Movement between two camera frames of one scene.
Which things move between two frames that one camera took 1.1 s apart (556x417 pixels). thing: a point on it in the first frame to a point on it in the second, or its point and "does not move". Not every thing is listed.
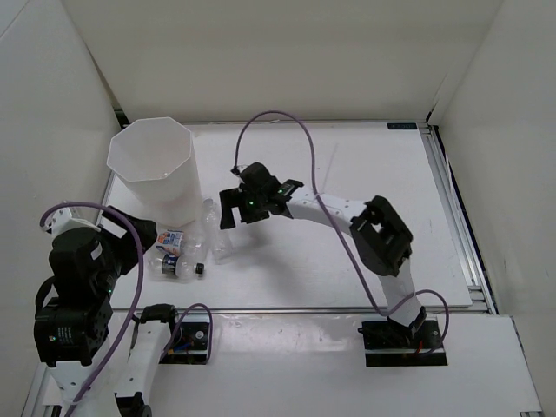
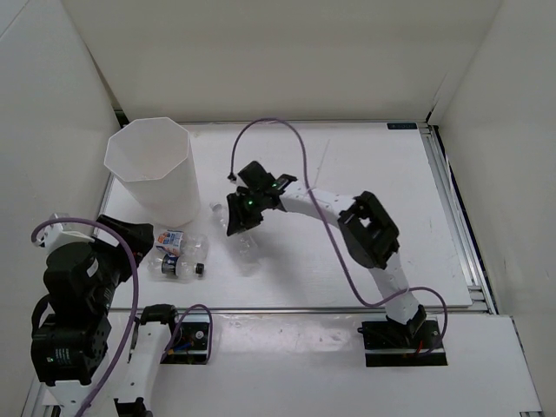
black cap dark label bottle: x=174 y=266 does not move
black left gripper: x=126 y=242 does not move
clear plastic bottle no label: x=220 y=245 to x=241 y=248
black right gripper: x=234 y=198 does not move
